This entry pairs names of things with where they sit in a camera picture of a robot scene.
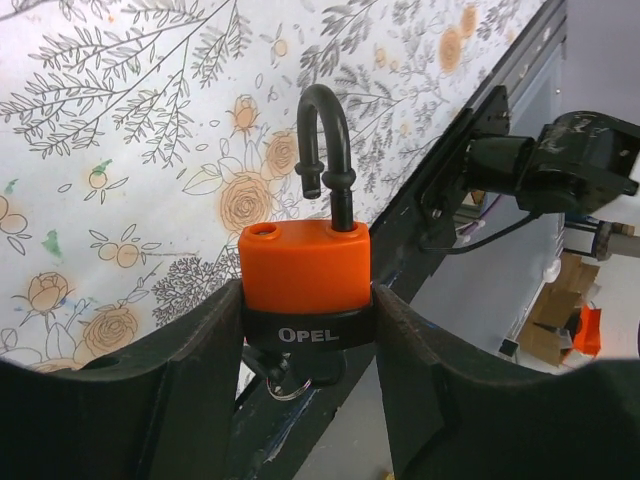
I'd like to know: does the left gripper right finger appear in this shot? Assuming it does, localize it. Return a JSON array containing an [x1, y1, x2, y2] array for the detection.
[[374, 286, 639, 479]]

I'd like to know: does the orange black padlock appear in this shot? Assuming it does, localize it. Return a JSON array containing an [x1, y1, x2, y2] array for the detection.
[[238, 84, 375, 353]]

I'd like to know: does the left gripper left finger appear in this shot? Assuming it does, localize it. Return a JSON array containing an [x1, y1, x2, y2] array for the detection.
[[1, 281, 243, 479]]

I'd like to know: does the floral table mat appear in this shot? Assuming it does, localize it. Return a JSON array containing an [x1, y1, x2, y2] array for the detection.
[[1, 0, 540, 372]]

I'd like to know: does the black-headed key bunch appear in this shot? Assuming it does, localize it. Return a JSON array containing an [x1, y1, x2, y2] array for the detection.
[[242, 345, 347, 402]]

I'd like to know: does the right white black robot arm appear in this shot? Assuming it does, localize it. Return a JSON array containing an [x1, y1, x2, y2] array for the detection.
[[464, 111, 639, 223]]

